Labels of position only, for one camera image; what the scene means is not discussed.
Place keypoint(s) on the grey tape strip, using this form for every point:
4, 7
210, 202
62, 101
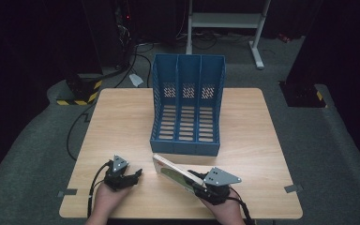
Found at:
67, 192
293, 188

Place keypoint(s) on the white floor scrap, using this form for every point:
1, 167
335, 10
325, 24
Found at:
136, 80

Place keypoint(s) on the black column with striped base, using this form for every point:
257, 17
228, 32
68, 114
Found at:
81, 84

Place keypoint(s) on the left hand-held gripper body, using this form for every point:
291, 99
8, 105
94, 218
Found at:
118, 175

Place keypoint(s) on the person's left hand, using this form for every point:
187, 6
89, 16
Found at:
109, 198

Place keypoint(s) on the white metal stand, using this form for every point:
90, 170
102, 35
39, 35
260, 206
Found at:
228, 22

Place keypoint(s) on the blue plastic file rack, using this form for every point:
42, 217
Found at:
186, 109

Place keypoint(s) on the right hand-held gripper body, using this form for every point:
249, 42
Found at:
217, 184

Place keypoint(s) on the dark column with black base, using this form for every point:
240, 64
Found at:
306, 93

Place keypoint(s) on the person's right hand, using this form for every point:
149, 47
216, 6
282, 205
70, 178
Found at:
223, 211

